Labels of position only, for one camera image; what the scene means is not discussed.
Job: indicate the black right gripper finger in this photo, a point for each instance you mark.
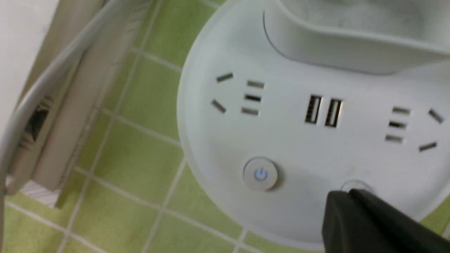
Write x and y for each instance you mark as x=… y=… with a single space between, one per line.
x=358 y=221

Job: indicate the white desk lamp base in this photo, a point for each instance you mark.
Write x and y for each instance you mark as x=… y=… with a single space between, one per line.
x=282 y=101

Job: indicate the green checkered tablecloth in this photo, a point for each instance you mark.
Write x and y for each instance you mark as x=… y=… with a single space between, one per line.
x=131 y=191

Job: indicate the white book with dark cover photo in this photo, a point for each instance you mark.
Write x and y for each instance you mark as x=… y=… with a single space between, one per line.
x=59 y=60

